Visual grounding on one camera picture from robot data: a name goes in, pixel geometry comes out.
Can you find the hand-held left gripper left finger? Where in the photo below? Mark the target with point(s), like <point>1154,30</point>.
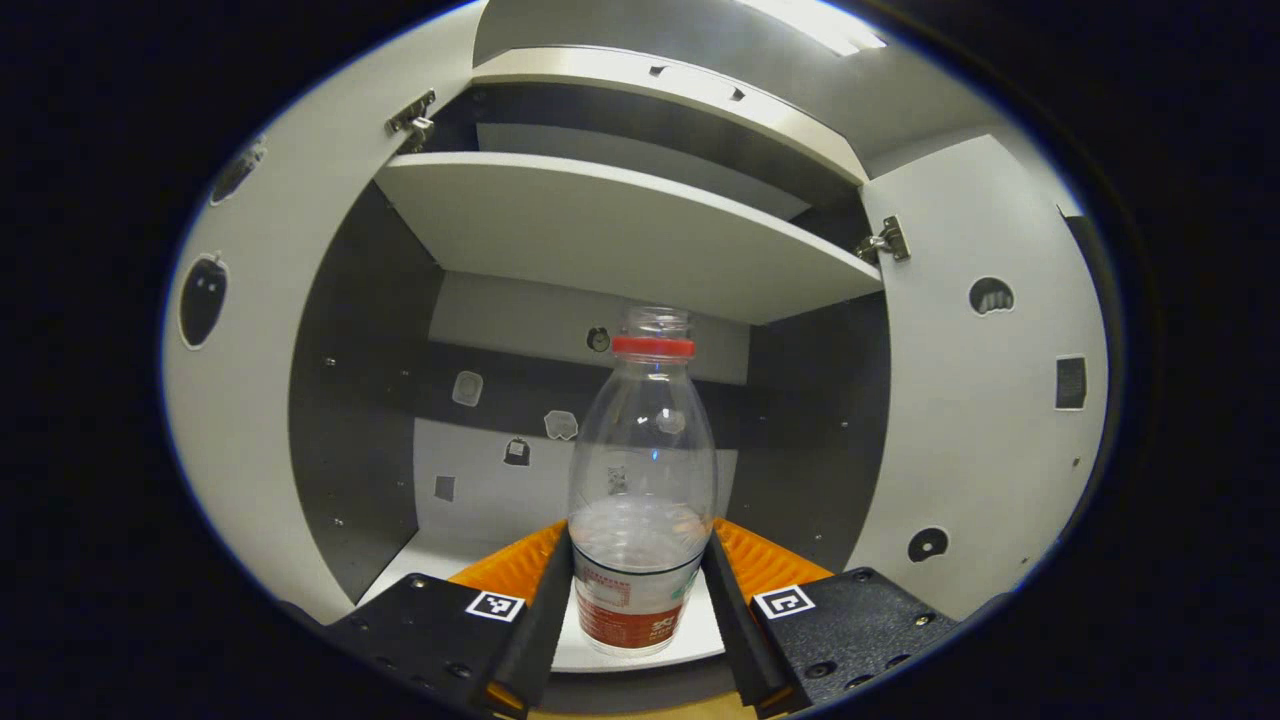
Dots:
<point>540,630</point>

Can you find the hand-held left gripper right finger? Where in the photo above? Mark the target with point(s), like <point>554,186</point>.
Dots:
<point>740,640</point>

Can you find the clear plastic bottle red label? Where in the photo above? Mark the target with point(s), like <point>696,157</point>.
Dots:
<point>640,470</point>

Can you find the white cabinet door headphone sticker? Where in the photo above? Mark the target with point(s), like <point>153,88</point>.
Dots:
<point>980,420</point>

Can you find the white cabinet door phone sticker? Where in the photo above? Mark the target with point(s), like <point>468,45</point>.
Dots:
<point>270,400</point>

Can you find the white cabinet body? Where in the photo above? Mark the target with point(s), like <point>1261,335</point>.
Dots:
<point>360,400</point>

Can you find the metal door hinge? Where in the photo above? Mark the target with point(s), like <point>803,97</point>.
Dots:
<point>415,118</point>
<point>883,242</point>

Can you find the long ceiling light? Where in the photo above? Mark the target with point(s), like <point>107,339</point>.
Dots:
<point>815,22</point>

